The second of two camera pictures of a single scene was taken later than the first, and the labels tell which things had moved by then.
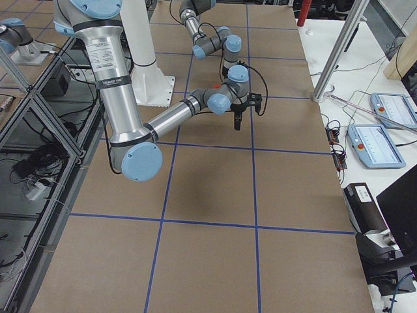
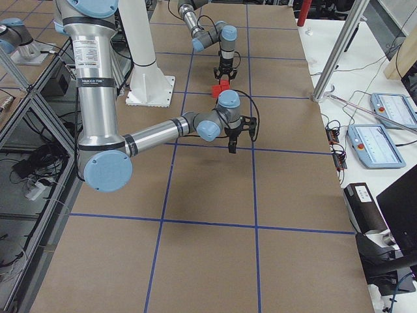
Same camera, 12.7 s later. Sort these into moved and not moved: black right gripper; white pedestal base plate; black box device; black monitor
Moved: black right gripper
Not moved: white pedestal base plate; black box device; black monitor
